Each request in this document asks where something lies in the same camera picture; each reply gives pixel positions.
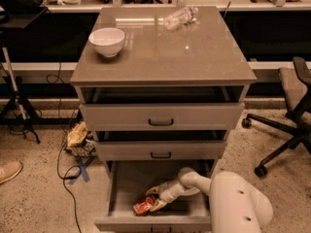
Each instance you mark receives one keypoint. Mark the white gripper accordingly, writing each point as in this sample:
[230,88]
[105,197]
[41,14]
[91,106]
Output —
[167,191]

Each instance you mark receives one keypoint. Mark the red coke can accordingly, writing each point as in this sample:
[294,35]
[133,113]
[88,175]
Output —
[143,206]

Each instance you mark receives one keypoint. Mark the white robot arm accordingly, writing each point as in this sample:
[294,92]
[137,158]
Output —
[236,206]

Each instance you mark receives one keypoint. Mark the grey bottom drawer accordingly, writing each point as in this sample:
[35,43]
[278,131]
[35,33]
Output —
[129,180]

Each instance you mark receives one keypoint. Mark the grey drawer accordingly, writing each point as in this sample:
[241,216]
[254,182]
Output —
[151,117]
[129,180]
[160,150]

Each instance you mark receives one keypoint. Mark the grey middle drawer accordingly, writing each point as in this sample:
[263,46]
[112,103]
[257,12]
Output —
[160,150]

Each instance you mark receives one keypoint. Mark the grey top drawer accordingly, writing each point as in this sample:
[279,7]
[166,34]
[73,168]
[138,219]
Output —
[151,117]

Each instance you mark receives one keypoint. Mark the grey drawer cabinet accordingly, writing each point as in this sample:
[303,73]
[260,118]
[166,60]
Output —
[199,63]

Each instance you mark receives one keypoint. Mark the dark patterned snack bag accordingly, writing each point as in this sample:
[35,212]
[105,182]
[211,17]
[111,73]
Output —
[85,149]

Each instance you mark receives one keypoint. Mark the yellow snack bag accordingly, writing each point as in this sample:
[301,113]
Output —
[77,135]

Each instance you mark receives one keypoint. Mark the tan shoe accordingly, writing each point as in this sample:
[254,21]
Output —
[10,171]

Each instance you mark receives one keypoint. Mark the white ceramic bowl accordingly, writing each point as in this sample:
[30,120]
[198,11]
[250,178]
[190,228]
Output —
[107,41]

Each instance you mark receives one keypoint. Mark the clear plastic water bottle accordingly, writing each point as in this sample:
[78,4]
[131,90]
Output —
[177,19]

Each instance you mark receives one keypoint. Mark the black tripod stand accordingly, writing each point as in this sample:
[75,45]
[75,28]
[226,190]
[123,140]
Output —
[16,15]

